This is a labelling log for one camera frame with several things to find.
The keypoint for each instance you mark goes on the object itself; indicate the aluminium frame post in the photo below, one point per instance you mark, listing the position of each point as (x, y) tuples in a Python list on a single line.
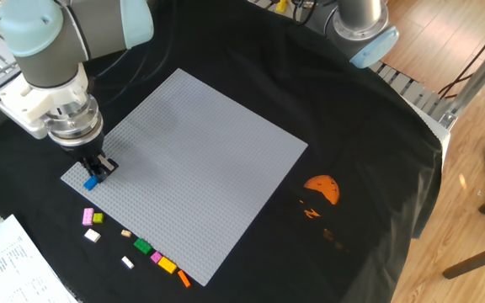
[(478, 78)]

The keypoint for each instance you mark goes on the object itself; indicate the black cloth with orange print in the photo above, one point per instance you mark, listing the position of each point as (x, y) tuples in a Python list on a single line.
[(276, 76)]

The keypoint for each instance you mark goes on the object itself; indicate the dark green Lego brick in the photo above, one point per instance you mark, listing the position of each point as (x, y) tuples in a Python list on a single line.
[(142, 246)]

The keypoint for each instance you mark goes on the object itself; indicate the magenta small Lego brick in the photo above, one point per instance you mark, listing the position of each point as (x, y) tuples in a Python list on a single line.
[(156, 257)]

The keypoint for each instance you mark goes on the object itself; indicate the white printed paper sheets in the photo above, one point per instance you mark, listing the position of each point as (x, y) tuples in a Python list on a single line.
[(11, 265)]

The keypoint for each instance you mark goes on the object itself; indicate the orange narrow Lego brick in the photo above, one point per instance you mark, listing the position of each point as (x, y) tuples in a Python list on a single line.
[(184, 278)]

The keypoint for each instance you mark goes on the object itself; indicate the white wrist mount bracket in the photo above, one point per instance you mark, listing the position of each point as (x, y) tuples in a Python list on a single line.
[(32, 105)]

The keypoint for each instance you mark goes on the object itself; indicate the blue long Lego brick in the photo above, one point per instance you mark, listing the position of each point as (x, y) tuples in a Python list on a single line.
[(90, 183)]

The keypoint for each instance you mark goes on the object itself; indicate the wide white Lego brick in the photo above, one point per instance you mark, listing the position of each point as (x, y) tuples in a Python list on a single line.
[(92, 235)]

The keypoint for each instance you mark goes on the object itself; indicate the yellow Lego brick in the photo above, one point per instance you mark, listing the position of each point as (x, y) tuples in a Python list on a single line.
[(167, 265)]

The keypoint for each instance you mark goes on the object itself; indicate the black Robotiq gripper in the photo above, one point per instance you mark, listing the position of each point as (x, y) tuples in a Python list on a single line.
[(84, 150)]

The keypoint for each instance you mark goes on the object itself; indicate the yellow plastic part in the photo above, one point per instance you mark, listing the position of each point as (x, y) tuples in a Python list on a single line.
[(281, 5)]

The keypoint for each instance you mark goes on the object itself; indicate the grey Lego baseplate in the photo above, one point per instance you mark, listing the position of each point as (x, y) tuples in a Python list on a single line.
[(192, 177)]

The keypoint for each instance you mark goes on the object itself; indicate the narrow white Lego brick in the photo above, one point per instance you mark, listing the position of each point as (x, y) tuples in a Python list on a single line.
[(127, 262)]

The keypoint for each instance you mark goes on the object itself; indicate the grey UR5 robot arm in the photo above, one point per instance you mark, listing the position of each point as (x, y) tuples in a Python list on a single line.
[(49, 63)]

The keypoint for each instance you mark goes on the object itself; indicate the light pink Lego brick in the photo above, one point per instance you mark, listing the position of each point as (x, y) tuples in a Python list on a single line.
[(88, 216)]

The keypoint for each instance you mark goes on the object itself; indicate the tan small Lego brick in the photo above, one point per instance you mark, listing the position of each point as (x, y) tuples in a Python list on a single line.
[(126, 233)]

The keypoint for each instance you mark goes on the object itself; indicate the lime green Lego brick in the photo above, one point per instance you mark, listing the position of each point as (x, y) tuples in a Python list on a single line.
[(98, 218)]

